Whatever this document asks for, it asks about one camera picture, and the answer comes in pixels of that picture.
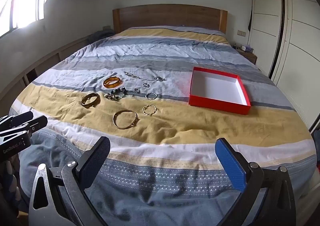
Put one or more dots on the red jewelry box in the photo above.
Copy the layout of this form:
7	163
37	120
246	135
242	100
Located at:
217	86

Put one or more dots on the silver twisted hoop earring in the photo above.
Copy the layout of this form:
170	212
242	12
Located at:
151	93

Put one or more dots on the wooden headboard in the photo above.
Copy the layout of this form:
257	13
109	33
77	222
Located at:
170	16

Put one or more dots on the gold crystal brooch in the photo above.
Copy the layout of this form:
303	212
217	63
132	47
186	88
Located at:
111	97

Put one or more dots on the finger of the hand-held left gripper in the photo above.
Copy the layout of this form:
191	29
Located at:
35	123
20	119

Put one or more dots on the amber bangle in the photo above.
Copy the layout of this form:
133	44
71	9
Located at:
111	87

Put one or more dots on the silver brooch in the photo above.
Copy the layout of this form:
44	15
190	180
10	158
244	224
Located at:
159	78

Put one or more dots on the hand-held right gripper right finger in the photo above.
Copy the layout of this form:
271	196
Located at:
232	166

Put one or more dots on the dark cloth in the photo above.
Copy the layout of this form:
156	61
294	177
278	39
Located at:
102	34

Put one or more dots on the wooden nightstand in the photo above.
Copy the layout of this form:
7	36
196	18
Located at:
250	57

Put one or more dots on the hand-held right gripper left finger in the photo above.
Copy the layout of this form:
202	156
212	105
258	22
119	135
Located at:
96	161

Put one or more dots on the wall socket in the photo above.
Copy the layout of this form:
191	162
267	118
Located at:
106	28

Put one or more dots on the wide gold bangle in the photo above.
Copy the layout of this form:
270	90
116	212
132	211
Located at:
87	104

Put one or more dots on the purple tissue box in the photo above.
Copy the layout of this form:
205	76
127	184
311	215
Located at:
247	47

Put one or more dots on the gold twisted hoop earring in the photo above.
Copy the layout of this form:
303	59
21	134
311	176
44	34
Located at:
155	109

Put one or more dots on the thin gold bangle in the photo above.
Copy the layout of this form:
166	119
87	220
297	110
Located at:
135	122

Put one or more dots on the wall switch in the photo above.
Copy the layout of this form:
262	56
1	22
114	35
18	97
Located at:
241	33

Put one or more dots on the striped duvet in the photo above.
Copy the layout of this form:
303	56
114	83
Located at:
175	48

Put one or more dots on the white wardrobe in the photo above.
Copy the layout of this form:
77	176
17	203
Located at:
300	41

